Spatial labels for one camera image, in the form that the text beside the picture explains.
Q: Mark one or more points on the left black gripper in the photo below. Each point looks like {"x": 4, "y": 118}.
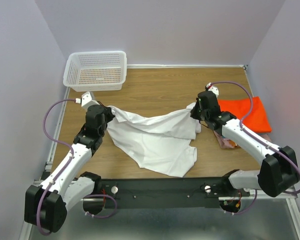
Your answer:
{"x": 108, "y": 111}

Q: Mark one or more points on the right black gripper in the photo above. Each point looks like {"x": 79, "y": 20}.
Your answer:
{"x": 193, "y": 113}

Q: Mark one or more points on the white t shirt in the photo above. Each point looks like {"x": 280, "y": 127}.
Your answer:
{"x": 159, "y": 143}

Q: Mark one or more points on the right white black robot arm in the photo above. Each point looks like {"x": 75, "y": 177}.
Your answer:
{"x": 278, "y": 165}

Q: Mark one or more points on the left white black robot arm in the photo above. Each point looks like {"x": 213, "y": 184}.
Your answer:
{"x": 47, "y": 205}

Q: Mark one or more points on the folded pink printed t shirt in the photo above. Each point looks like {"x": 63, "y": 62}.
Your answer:
{"x": 226, "y": 143}

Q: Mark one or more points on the white plastic perforated basket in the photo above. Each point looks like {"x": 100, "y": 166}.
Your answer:
{"x": 93, "y": 71}

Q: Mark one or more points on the folded orange t shirt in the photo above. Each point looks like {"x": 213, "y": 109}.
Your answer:
{"x": 257, "y": 120}

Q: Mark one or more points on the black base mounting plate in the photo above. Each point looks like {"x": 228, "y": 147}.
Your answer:
{"x": 162, "y": 193}

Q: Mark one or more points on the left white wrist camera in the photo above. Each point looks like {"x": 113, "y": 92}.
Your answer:
{"x": 87, "y": 99}

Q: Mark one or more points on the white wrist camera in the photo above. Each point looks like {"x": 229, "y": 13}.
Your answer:
{"x": 212, "y": 88}
{"x": 87, "y": 99}

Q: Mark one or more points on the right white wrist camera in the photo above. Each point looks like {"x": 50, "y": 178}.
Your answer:
{"x": 212, "y": 88}

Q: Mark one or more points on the aluminium back frame rail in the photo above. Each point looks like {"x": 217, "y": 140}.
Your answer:
{"x": 187, "y": 66}

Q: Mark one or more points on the aluminium frame rail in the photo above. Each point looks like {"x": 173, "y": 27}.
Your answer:
{"x": 277, "y": 197}
{"x": 56, "y": 112}
{"x": 187, "y": 66}

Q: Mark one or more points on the aluminium left frame rail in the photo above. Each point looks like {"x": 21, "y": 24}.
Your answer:
{"x": 56, "y": 112}

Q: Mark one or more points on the aluminium front frame rail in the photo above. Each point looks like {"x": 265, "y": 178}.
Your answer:
{"x": 277, "y": 197}

